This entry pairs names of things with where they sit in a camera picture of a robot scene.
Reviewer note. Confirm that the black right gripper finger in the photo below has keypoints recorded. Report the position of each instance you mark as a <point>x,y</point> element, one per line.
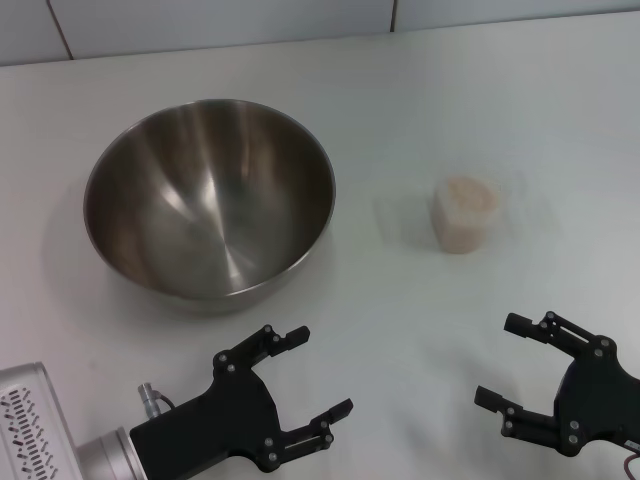
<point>530,422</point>
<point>585,345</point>

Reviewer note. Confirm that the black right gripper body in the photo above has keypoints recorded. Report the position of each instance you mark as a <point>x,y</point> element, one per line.
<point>600,400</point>

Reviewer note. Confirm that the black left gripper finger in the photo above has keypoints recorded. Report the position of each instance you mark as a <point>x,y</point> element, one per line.
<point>250,347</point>
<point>300,435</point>

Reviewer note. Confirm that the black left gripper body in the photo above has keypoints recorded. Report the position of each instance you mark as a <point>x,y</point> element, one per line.
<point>225,415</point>

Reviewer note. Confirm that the stainless steel mixing bowl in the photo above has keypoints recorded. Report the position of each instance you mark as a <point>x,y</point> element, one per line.
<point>210,210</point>

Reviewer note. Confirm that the clear plastic cup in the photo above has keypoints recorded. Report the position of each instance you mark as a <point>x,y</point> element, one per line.
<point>462,235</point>

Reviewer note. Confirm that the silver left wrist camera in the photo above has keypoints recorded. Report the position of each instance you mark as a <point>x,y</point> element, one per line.
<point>30,425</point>

